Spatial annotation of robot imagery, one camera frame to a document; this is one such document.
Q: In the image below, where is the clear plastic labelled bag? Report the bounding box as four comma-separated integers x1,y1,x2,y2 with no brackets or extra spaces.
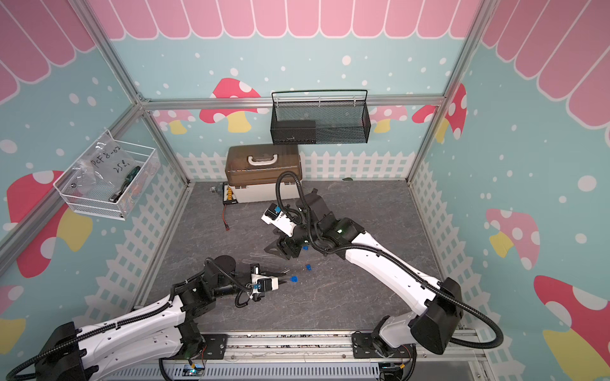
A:
67,132,141,202

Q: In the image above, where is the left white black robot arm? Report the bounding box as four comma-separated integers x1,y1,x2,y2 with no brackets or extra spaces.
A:
6,256,287,380

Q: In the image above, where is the brown lid storage toolbox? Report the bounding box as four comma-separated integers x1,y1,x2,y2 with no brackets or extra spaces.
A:
225,144,303,203

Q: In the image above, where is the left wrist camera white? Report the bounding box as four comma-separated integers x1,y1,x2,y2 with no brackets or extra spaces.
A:
251,274,280,294

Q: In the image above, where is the black yellow battery charger board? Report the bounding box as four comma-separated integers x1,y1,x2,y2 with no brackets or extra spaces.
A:
222,183,238,206

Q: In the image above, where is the black box in mesh basket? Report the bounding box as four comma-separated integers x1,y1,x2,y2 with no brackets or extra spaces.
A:
271,120,317,144

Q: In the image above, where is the white wire wall basket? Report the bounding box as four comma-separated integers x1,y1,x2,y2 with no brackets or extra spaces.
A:
53,131,160,221

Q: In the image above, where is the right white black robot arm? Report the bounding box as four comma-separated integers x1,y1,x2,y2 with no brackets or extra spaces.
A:
262,171,505,357

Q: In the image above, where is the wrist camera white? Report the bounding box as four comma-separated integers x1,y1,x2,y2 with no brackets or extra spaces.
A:
251,274,280,294
261,203,296,237

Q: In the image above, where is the black mesh wall basket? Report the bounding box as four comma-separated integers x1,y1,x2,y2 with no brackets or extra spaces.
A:
271,89,371,144

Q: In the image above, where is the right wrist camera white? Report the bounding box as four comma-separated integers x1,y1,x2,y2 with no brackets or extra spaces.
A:
261,203,296,237

